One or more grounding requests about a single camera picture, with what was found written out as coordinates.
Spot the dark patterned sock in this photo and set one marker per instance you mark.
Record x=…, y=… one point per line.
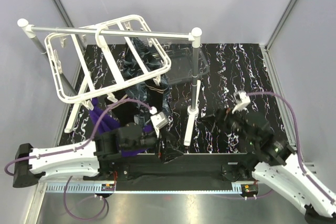
x=140, y=65

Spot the clear plastic bin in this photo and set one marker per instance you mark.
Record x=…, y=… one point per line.
x=181, y=56

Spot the purple fleece sock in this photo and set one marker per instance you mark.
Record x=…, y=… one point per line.
x=102, y=128

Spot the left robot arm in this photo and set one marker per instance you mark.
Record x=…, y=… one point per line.
x=91, y=159

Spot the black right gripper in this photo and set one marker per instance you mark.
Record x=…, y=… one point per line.
x=222, y=115

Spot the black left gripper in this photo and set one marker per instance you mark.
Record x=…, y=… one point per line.
x=169, y=152

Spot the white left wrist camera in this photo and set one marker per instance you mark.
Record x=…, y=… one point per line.
x=158, y=119

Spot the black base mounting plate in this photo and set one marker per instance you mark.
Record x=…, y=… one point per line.
x=190, y=172

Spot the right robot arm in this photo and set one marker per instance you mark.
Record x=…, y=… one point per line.
x=271, y=160

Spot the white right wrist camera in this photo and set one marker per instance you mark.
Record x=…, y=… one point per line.
x=241, y=101

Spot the black striped sock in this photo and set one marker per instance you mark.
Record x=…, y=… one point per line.
x=155, y=94

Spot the metal hanging rack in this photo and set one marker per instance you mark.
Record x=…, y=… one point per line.
x=125, y=27

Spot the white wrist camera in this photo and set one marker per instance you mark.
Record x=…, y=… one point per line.
x=241, y=101
x=158, y=119

